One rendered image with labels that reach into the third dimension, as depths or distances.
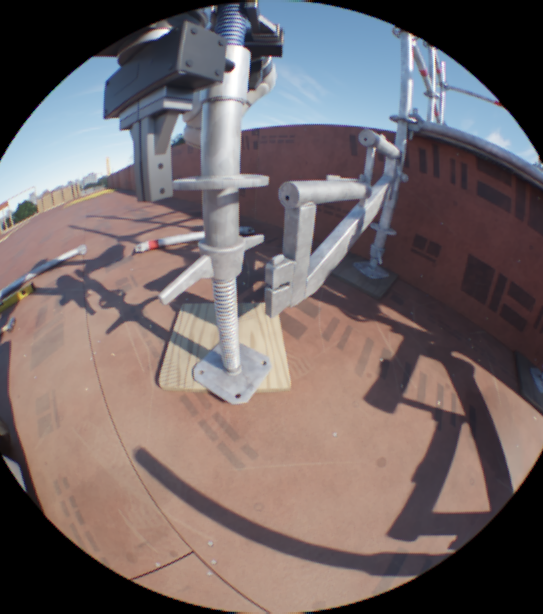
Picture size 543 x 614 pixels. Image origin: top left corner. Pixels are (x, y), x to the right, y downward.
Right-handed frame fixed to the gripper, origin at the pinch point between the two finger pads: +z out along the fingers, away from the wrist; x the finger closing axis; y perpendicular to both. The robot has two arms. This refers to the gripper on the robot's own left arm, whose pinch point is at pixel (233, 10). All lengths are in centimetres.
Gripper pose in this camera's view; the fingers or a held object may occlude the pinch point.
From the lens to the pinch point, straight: 38.2
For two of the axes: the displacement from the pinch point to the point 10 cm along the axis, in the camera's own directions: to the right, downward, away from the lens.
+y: 0.6, -7.8, -6.2
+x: 10.0, 0.7, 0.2
